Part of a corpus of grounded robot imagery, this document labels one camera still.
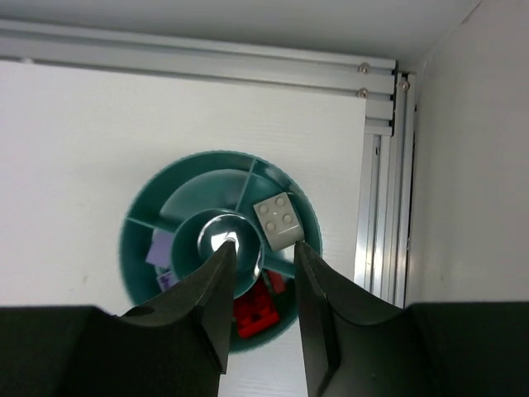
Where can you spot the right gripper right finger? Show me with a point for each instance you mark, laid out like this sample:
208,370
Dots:
355,344

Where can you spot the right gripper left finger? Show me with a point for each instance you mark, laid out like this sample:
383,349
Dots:
176,344

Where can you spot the large red lego brick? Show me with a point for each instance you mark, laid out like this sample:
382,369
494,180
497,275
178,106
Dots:
255,311

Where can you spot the purple lego brick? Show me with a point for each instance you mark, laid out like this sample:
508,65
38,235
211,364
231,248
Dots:
159,252

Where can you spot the small red lego brick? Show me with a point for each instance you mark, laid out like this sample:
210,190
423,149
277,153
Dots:
275,282

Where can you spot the white lego brick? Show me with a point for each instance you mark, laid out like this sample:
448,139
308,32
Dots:
279,221

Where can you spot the teal divided round container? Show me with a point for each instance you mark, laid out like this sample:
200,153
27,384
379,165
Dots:
205,199

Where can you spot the aluminium frame rail right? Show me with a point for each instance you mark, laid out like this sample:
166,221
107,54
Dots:
385,196

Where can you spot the aluminium frame rail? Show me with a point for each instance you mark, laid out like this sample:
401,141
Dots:
372,79
385,196

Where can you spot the aluminium frame rail back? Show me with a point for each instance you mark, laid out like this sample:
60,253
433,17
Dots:
372,79

